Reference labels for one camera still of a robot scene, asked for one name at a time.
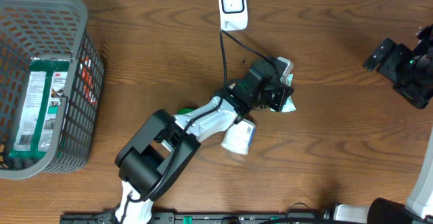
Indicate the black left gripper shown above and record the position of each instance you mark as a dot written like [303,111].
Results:
[281,94]

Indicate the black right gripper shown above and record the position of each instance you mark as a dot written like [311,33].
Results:
[419,98]

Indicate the mint green wipes pack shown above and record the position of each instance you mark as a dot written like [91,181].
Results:
[289,105]

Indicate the white cotton swab tub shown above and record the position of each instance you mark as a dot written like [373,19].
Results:
[238,138]

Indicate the green lid jar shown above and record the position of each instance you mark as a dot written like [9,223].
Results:
[185,110]

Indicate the red box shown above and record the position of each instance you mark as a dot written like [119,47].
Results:
[88,86]

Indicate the green 3M gloves package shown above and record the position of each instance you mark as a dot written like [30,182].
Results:
[42,100]

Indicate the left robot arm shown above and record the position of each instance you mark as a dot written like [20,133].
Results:
[158,153]

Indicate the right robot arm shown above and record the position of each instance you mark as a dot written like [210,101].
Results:
[418,205]

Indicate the white barcode scanner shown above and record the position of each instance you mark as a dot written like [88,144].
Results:
[233,14]

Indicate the grey plastic shopping basket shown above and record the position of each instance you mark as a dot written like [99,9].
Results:
[47,30]

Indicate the black mounting rail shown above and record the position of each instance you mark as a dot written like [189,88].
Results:
[186,218]

